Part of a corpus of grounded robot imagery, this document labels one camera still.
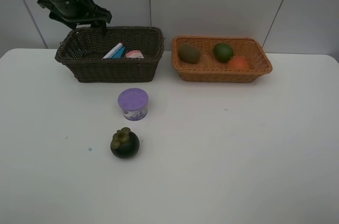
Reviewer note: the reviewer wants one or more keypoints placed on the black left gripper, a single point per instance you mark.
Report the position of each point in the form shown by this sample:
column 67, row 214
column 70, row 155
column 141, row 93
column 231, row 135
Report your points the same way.
column 73, row 13

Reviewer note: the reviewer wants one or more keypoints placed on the white marker red caps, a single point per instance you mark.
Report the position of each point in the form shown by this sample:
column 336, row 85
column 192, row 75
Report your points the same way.
column 113, row 51

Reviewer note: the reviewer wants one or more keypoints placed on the blue whiteboard eraser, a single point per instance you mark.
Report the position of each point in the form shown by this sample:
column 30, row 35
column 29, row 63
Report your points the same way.
column 120, row 53

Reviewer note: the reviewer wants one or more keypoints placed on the pink bottle white cap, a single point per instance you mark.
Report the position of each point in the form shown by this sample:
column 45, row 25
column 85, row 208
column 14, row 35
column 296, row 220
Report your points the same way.
column 134, row 54

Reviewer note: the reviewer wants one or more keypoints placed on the purple lid air freshener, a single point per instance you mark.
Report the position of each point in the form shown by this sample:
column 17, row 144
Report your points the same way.
column 134, row 103

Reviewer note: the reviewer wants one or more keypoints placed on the brown kiwi fruit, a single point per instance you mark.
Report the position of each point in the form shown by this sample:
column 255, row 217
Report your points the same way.
column 189, row 54

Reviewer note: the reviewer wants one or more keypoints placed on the dark purple mangosteen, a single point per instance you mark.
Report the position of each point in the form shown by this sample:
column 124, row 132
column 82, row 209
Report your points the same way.
column 125, row 144

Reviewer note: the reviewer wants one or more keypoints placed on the green avocado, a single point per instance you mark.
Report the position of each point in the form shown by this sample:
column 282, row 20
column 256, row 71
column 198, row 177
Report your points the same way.
column 223, row 52

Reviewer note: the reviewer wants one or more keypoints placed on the orange round fruit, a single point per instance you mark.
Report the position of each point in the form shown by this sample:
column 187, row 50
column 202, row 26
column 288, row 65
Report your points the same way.
column 238, row 63

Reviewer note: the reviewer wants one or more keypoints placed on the dark brown wicker basket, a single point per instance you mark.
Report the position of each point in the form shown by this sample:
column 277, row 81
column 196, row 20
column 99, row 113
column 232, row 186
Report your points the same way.
column 83, row 51

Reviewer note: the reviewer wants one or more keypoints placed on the orange wicker basket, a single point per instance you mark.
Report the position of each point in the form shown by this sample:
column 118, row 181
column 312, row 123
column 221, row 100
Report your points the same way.
column 208, row 69

